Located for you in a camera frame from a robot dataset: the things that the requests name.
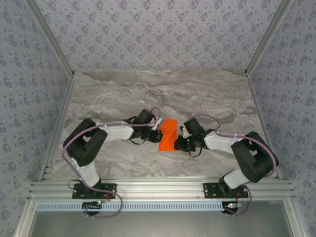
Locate white slotted cable duct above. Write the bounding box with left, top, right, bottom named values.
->
left=37, top=201, right=247, bottom=212

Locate orange paper sheet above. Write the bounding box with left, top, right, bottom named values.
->
left=158, top=118, right=178, bottom=152

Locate small black controller board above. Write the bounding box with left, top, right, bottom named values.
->
left=221, top=201, right=244, bottom=213
left=82, top=201, right=103, bottom=211

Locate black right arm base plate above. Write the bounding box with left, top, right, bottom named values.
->
left=202, top=182, right=248, bottom=199

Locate grey metal panel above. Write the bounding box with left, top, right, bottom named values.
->
left=18, top=199, right=304, bottom=237

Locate aluminium mounting beam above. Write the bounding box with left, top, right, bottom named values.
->
left=27, top=180, right=297, bottom=200

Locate aluminium frame post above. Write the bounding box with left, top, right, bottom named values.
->
left=24, top=0, right=76, bottom=78
left=244, top=0, right=296, bottom=76

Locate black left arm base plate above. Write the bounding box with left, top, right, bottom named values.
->
left=72, top=183, right=118, bottom=199

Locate aluminium side rail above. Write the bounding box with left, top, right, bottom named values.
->
left=38, top=74, right=76, bottom=182
left=245, top=74, right=283, bottom=181

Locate thin black right gripper cable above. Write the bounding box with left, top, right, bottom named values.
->
left=188, top=147, right=202, bottom=158

